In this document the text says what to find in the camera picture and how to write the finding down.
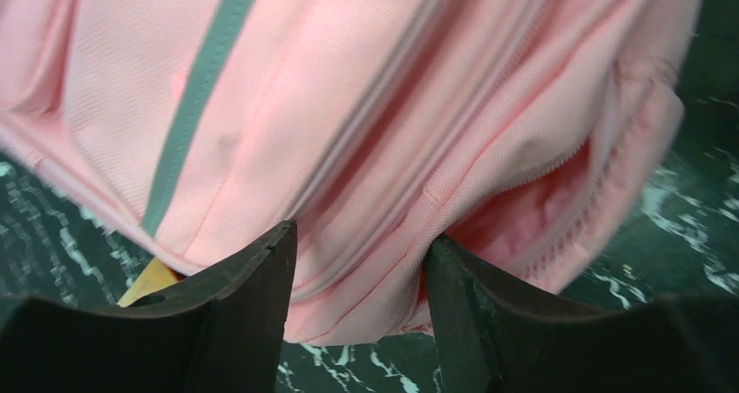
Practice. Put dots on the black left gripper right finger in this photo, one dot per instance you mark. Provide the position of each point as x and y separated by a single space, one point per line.
496 333

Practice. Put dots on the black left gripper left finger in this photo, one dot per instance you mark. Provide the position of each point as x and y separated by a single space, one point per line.
220 330

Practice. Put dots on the orange picture book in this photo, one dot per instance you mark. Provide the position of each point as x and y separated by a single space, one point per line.
154 277

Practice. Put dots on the pink student backpack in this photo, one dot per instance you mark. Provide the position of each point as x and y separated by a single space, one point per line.
525 129

